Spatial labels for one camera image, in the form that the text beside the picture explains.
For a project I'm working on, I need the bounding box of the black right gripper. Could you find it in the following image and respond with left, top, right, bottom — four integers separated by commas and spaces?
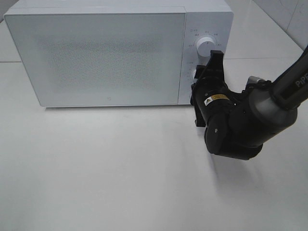
191, 50, 243, 129

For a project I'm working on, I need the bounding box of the white timer knob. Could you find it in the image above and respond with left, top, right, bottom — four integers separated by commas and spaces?
192, 69, 197, 82

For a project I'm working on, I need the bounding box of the white microwave door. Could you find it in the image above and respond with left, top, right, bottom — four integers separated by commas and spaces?
5, 13, 185, 107

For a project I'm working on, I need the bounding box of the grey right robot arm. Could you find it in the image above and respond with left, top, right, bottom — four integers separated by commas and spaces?
191, 51, 308, 160

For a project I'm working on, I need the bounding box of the upper white power knob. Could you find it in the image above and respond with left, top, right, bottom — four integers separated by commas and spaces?
196, 36, 216, 57

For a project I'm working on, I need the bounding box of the white microwave oven body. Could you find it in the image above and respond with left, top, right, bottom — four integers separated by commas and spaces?
4, 0, 233, 107

